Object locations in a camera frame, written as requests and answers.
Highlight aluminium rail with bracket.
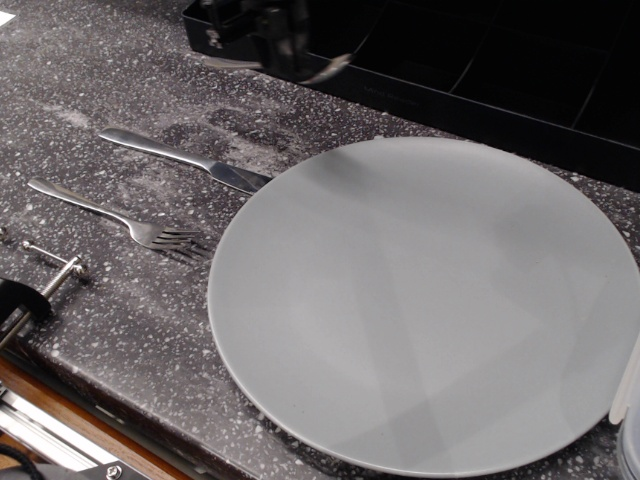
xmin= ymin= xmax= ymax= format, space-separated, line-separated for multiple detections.
xmin=1 ymin=386 xmax=146 ymax=480

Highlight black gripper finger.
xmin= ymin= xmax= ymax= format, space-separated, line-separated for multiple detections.
xmin=284 ymin=12 xmax=311 ymax=80
xmin=256 ymin=14 xmax=292 ymax=75

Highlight silver metal spoon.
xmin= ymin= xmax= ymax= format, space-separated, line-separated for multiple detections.
xmin=202 ymin=54 xmax=354 ymax=85

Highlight black divided cutlery tray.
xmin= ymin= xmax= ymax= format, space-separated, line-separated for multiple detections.
xmin=180 ymin=0 xmax=640 ymax=193

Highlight black cable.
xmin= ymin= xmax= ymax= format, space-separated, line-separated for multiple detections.
xmin=0 ymin=442 xmax=44 ymax=480

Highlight silver table knife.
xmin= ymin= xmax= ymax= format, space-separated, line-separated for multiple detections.
xmin=99 ymin=127 xmax=272 ymax=194

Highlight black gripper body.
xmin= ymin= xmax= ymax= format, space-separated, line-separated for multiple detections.
xmin=199 ymin=0 xmax=309 ymax=48

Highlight white paper corner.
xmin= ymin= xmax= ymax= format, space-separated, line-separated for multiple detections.
xmin=0 ymin=11 xmax=15 ymax=26

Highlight round grey plate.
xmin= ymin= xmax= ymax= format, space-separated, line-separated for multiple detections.
xmin=208 ymin=138 xmax=639 ymax=477

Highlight silver metal fork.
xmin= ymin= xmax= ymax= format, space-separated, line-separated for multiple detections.
xmin=27 ymin=177 xmax=210 ymax=260

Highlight clear plastic container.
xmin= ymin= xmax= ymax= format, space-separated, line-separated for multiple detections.
xmin=608 ymin=340 xmax=640 ymax=479

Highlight metal screw clamp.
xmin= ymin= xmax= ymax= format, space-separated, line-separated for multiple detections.
xmin=1 ymin=239 xmax=89 ymax=350

